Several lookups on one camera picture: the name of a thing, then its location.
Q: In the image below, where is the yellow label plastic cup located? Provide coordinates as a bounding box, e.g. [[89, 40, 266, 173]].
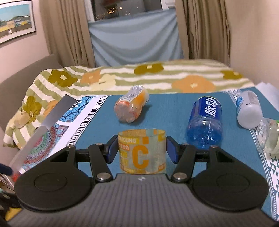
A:
[[118, 129, 167, 174]]

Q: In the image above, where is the blue plastic bottle cup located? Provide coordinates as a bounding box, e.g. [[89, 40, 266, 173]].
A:
[[186, 96, 223, 149]]

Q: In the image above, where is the white plastic bottle cup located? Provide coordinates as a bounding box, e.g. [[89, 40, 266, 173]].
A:
[[236, 90, 263, 129]]

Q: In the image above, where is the orange plastic bottle cup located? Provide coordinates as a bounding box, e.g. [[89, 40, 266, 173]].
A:
[[114, 85, 149, 123]]

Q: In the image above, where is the teal patterned cloth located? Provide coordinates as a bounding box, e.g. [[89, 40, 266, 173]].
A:
[[9, 94, 274, 226]]

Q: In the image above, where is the silver laptop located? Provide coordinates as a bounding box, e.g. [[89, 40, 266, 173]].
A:
[[9, 95, 77, 175]]

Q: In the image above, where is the floral striped bed quilt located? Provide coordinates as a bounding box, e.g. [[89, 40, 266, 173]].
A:
[[3, 59, 254, 148]]

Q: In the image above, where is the grey sofa headboard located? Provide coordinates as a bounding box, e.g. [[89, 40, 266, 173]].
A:
[[1, 54, 62, 130]]

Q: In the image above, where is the beige right curtain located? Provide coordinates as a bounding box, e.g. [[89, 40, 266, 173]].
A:
[[175, 0, 230, 66]]

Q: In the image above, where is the beige curtain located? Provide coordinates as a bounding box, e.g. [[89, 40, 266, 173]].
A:
[[175, 0, 230, 66], [39, 0, 95, 68]]

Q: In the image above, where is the beige left curtain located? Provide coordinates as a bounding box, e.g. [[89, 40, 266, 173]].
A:
[[39, 0, 95, 68]]

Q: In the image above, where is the light blue window cloth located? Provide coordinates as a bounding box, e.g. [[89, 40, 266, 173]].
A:
[[88, 9, 183, 67]]

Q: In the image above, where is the framed wall picture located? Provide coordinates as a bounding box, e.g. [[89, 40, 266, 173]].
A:
[[0, 1, 36, 43]]

